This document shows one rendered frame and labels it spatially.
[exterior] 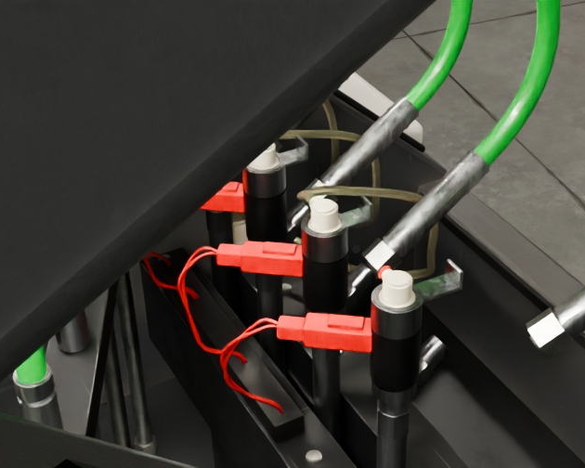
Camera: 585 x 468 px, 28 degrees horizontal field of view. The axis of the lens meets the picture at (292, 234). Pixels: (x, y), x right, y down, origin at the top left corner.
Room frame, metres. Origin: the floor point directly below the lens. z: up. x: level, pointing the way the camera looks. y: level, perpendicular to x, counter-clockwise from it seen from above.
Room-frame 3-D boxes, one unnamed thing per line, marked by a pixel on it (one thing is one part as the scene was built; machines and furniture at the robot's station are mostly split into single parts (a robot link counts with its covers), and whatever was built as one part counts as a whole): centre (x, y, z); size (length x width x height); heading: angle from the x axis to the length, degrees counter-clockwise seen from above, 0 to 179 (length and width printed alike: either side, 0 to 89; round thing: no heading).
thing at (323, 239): (0.57, -0.03, 1.02); 0.05 x 0.03 x 0.21; 117
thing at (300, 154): (0.64, 0.00, 1.13); 0.03 x 0.02 x 0.01; 117
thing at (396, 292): (0.50, -0.05, 1.12); 0.02 x 0.02 x 0.03
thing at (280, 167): (0.64, 0.01, 1.02); 0.05 x 0.03 x 0.21; 117
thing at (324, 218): (0.57, -0.02, 1.12); 0.02 x 0.02 x 0.03
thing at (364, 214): (0.57, -0.03, 1.13); 0.03 x 0.02 x 0.01; 117
